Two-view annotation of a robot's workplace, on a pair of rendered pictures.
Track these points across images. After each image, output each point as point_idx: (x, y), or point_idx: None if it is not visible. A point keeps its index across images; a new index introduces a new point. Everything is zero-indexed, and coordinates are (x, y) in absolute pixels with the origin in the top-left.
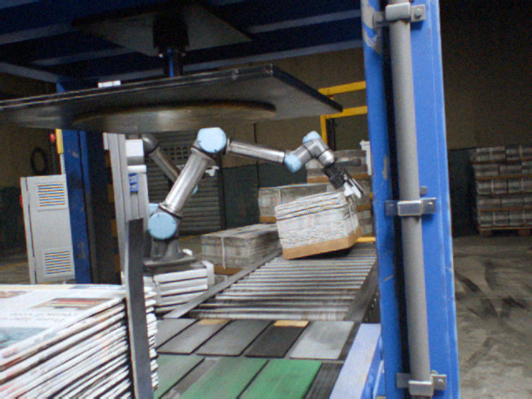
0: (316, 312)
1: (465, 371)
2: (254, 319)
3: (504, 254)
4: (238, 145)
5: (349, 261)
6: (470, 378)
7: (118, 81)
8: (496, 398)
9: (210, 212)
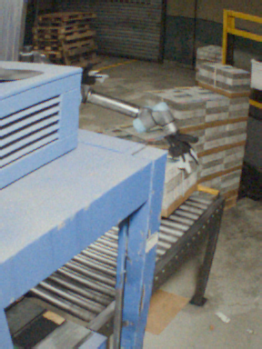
0: (77, 310)
1: (258, 278)
2: (41, 297)
3: None
4: (96, 98)
5: (163, 228)
6: (256, 286)
7: (18, 38)
8: (258, 306)
9: (151, 44)
